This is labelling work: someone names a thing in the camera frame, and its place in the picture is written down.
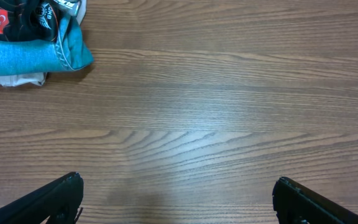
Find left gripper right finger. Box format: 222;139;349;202
272;177;358;224

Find white folded cloth under jeans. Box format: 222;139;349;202
0;0;87;86

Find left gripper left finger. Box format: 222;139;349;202
0;172;84;224

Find black orange patterned jersey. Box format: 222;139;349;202
0;0;81;42

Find folded blue denim jeans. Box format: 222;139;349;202
0;14;94;76

